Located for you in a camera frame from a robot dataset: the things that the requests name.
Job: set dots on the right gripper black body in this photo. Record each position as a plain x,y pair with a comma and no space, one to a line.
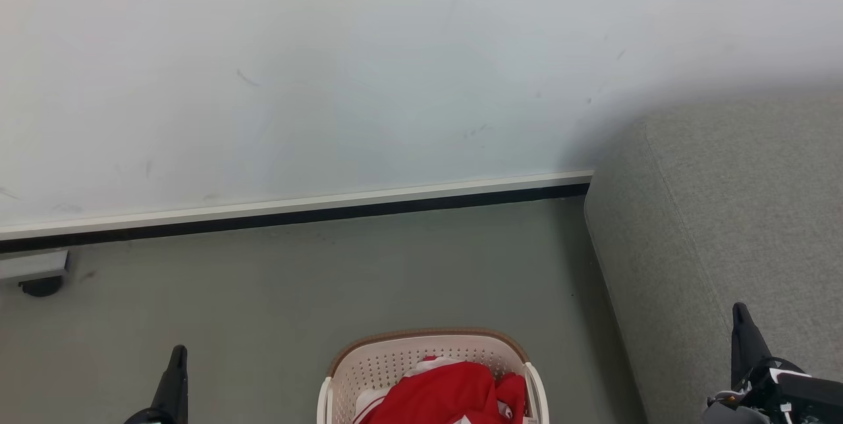
764,384

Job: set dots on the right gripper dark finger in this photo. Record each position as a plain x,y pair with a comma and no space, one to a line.
748,345

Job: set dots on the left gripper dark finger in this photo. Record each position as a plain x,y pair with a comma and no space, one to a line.
175,384

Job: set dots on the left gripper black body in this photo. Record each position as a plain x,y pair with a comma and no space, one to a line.
146,417

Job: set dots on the red garment with white stripes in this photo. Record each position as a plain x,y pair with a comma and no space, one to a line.
441,394

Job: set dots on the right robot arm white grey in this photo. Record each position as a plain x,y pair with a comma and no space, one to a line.
731,415

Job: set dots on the grey fabric sofa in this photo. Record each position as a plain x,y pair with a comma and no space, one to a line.
718,226

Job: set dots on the black caster wheel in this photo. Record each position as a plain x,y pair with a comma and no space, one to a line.
41,286

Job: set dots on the white and black baseboard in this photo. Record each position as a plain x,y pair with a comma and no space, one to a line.
296,210

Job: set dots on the cream plastic laundry basket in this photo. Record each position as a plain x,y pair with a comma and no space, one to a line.
395,365

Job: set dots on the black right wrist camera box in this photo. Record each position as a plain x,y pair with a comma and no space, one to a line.
813,397

